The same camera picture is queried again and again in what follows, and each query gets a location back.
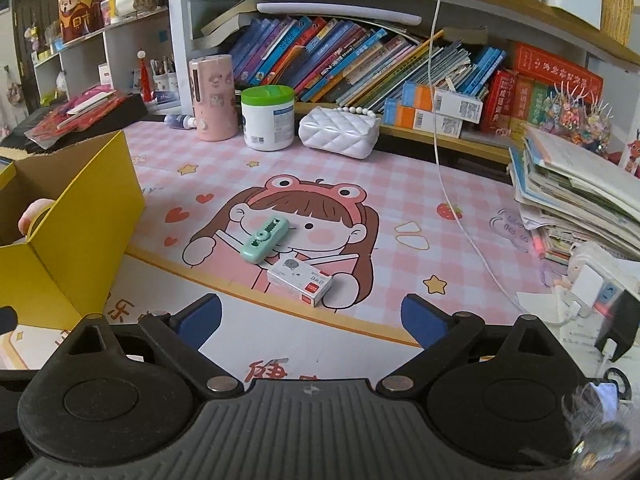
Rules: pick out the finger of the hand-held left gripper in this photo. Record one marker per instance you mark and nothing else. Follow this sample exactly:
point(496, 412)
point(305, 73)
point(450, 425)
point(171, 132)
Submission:
point(7, 320)

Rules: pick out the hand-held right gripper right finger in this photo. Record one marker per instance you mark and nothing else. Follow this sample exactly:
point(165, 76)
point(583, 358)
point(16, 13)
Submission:
point(422, 322)

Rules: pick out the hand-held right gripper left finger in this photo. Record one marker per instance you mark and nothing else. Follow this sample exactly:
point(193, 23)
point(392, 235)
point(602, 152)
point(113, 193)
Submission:
point(200, 322)

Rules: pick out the mint green stapler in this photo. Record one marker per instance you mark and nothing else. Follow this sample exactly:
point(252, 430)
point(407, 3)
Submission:
point(262, 240)

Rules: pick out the pink plush toy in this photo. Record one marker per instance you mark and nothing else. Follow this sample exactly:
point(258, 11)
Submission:
point(35, 217)

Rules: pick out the yellow cardboard box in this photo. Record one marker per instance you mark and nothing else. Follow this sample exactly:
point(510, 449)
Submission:
point(80, 240)

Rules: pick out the small white staple box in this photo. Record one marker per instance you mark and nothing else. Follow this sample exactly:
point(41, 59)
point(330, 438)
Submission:
point(300, 280)

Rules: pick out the pink printed table mat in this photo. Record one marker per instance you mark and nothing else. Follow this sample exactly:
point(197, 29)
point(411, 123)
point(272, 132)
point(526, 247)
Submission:
point(425, 200)

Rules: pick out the pink highlighter pen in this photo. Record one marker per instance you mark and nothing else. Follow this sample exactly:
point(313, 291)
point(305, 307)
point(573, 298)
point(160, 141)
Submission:
point(539, 245)

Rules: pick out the white power strip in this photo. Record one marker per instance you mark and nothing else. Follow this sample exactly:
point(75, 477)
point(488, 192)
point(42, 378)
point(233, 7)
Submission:
point(565, 305)

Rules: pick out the white plug adapter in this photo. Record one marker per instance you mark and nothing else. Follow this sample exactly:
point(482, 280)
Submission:
point(587, 285)

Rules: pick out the black charger block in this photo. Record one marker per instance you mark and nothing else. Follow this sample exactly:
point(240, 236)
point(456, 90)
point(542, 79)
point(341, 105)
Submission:
point(622, 325)

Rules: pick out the small blue bottle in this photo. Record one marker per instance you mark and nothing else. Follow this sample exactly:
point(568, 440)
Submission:
point(180, 121)

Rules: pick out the orange and blue box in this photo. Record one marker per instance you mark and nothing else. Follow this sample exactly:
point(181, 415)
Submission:
point(420, 119)
point(440, 101)

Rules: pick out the white quilted purse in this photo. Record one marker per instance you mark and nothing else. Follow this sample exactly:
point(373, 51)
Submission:
point(340, 132)

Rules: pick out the stack of papers and booklets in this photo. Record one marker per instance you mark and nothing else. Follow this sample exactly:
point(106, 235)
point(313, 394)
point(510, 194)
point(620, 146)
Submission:
point(575, 180)

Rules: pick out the pile of red packets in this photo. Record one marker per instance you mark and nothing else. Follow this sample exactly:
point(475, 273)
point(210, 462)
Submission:
point(75, 117)

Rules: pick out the white jar with green lid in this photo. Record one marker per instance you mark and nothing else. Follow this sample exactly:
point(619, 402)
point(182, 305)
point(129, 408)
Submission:
point(267, 120)

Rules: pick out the pink cylindrical humidifier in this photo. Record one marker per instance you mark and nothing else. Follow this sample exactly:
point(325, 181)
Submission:
point(215, 100)

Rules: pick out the white pen holder cup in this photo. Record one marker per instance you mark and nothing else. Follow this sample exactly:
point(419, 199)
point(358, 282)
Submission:
point(160, 82)

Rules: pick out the colourful crystal ornament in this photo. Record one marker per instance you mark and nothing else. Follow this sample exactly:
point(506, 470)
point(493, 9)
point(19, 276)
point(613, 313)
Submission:
point(580, 117)

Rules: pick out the deer print card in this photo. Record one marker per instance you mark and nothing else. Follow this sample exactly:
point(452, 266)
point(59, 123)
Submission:
point(631, 152)

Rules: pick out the red boxed book set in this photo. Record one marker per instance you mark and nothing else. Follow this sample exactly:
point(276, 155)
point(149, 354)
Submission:
point(545, 80)

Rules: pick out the row of colourful books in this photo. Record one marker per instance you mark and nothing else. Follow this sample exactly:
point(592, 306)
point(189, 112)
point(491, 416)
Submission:
point(350, 60)

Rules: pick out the pile of lying beige books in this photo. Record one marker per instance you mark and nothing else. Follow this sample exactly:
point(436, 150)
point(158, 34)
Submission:
point(225, 22)

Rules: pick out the white shelf unit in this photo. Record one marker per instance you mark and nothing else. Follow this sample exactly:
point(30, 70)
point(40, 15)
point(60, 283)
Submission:
point(177, 20)

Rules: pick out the fortune god paper box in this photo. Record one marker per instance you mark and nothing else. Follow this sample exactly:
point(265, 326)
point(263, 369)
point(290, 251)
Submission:
point(80, 15)

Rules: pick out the dark wooden door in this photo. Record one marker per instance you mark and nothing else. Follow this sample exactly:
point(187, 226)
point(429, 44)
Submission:
point(30, 0)

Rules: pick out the wicker basket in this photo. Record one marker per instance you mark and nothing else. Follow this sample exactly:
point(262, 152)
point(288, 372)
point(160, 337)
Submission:
point(617, 5)

